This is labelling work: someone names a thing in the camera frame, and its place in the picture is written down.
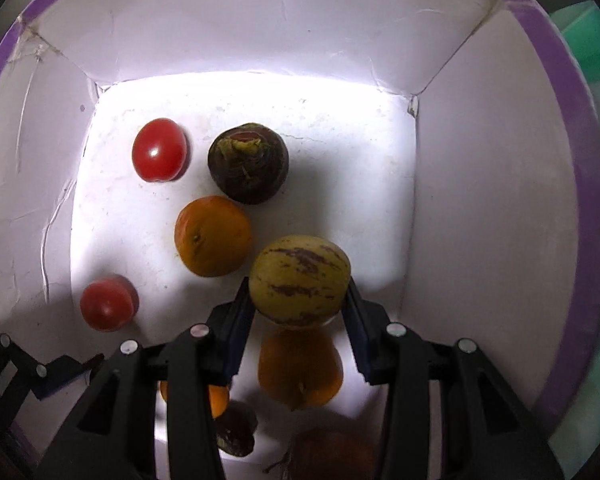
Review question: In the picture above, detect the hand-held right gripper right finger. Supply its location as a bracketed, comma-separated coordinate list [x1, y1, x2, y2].
[341, 279, 566, 480]

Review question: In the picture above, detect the small dark purple mangosteen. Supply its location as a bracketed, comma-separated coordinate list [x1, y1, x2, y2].
[214, 401, 259, 458]

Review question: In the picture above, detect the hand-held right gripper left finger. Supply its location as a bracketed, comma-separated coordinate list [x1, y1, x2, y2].
[36, 276, 257, 480]

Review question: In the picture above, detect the red tomato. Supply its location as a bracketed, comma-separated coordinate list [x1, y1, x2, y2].
[79, 275, 140, 332]
[132, 118, 188, 183]

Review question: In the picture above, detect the large dark purple mangosteen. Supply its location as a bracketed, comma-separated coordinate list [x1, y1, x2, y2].
[208, 122, 290, 206]

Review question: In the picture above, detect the white box with purple rim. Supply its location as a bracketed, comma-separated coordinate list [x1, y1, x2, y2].
[0, 0, 600, 480]

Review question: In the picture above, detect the small orange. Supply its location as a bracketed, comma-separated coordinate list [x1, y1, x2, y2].
[159, 380, 230, 420]

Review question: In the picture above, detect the large orange with dark mark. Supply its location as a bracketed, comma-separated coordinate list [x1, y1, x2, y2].
[257, 329, 344, 411]

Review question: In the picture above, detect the striped yellow pepino melon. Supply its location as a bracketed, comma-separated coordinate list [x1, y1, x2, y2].
[248, 235, 352, 330]

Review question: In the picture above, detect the red-brown onion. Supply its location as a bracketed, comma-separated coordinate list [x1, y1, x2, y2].
[265, 427, 381, 480]

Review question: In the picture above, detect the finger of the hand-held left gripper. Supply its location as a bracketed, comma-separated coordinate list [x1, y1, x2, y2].
[0, 332, 106, 428]

